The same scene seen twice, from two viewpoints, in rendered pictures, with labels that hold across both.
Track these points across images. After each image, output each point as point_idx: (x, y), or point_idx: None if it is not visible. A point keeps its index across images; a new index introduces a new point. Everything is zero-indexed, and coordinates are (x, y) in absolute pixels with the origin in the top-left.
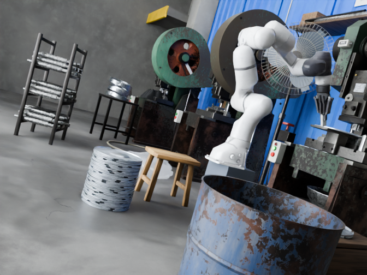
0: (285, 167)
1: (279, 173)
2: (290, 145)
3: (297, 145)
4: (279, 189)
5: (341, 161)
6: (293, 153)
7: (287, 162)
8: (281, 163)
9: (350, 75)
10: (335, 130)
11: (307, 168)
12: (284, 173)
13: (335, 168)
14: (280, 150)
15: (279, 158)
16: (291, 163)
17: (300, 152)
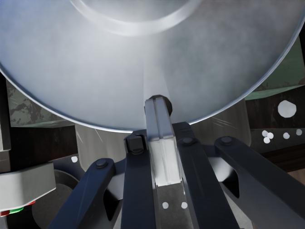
0: (47, 133)
1: (58, 148)
2: (10, 148)
3: (24, 125)
4: (71, 127)
5: (284, 88)
6: (36, 126)
7: (40, 130)
8: (46, 155)
9: None
10: (253, 85)
11: None
12: (55, 130)
13: (253, 96)
14: (36, 191)
15: (48, 176)
16: (58, 126)
17: (67, 121)
